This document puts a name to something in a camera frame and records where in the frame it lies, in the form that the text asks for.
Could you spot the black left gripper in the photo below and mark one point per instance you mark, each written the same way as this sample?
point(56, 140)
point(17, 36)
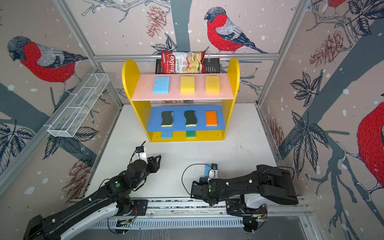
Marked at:
point(153, 163)

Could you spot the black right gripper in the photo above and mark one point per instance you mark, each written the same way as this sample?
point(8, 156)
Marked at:
point(202, 182)

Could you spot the blue sponge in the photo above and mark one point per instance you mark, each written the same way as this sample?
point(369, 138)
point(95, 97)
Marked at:
point(207, 170)
point(167, 135)
point(161, 85)

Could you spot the dark green wavy sponge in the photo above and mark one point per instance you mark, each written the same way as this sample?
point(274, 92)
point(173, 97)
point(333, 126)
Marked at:
point(191, 119)
point(167, 119)

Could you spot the orange sponge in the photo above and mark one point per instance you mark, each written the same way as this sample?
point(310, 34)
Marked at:
point(211, 118)

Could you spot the yellow sponge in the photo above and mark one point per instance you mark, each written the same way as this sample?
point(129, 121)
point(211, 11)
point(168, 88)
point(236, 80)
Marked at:
point(213, 85)
point(187, 85)

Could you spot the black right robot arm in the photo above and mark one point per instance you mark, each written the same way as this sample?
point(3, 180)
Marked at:
point(248, 195)

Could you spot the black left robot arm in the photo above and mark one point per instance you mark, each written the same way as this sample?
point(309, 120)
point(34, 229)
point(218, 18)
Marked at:
point(111, 199)

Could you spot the yellow shelf with coloured boards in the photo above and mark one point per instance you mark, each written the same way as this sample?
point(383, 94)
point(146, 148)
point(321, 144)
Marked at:
point(197, 107)

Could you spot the red cassava chips bag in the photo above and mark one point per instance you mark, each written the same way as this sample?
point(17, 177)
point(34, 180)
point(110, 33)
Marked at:
point(182, 62)

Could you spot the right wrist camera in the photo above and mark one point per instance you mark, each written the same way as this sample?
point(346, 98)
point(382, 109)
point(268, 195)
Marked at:
point(213, 171)

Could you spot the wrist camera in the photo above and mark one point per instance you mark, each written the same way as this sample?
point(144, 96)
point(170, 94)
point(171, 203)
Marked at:
point(213, 171)
point(141, 154)

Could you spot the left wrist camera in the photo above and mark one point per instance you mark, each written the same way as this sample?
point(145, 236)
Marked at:
point(141, 154)

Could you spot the aluminium rail base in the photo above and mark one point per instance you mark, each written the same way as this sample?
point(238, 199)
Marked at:
point(182, 213)

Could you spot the white wire mesh tray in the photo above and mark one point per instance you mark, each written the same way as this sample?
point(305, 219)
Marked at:
point(71, 118)

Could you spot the black wire basket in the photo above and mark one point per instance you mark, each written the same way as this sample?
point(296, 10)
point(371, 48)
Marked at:
point(212, 66)

